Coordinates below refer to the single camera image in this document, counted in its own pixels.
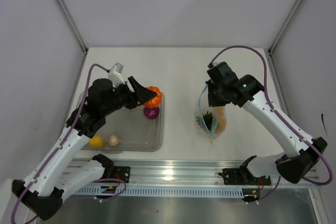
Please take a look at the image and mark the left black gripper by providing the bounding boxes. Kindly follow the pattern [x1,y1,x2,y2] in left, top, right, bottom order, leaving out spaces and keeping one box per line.
[102,76,156,115]

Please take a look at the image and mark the purple toy onion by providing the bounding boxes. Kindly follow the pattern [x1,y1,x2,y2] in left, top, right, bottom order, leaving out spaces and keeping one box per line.
[143,107,160,120]

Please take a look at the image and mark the clear zip top bag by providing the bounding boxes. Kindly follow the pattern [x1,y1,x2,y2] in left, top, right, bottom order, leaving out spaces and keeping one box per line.
[194,85,227,143]

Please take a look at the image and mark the orange toy carrot pieces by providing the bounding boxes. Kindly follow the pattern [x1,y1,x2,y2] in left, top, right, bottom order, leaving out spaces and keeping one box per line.
[214,106,227,134]

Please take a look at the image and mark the orange toy pineapple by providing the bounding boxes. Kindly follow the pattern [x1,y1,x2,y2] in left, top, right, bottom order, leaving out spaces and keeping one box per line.
[195,111,213,131]

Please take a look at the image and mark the beige toy garlic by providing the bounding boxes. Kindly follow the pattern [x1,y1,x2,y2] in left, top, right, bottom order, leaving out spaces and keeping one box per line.
[107,135,121,147]

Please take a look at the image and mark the yellow toy lemon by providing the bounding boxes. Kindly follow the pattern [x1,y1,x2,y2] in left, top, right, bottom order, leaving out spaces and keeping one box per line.
[88,135,104,148]

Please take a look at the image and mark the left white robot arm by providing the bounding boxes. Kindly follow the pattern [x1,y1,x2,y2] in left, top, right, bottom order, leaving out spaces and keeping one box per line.
[12,77,156,220]

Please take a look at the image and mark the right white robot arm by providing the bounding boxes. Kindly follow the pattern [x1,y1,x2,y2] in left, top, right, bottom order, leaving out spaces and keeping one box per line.
[207,62,328,184]

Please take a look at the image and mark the grey translucent plastic bin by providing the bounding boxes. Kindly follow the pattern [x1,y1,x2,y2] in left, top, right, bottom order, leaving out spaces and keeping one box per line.
[82,97,165,153]

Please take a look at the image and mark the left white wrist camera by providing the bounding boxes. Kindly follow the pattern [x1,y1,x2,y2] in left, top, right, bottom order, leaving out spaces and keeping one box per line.
[108,63,124,87]

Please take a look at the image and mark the aluminium front rail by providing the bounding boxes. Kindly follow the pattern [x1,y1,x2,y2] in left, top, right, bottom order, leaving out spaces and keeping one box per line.
[35,159,322,189]

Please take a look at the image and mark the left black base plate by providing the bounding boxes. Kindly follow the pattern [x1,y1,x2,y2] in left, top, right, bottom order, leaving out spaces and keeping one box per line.
[101,166,131,183]

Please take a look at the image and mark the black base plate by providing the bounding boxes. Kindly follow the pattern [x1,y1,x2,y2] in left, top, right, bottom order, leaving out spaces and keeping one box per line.
[101,166,131,183]
[218,168,271,186]

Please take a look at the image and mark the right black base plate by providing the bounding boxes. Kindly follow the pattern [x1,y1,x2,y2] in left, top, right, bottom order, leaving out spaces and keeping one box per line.
[218,168,271,186]

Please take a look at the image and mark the white slotted cable duct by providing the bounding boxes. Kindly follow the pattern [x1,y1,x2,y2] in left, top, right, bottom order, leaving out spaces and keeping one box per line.
[74,185,244,199]

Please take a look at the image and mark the left aluminium frame post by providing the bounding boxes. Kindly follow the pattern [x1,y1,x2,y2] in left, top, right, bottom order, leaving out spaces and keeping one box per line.
[54,0,88,54]

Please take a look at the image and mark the aluminium frame post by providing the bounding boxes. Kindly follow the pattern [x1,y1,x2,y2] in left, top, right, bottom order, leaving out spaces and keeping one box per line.
[54,0,88,54]
[268,0,306,56]

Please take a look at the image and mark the right aluminium frame post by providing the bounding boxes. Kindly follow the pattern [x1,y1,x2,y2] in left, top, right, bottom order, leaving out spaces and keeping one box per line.
[268,0,306,56]

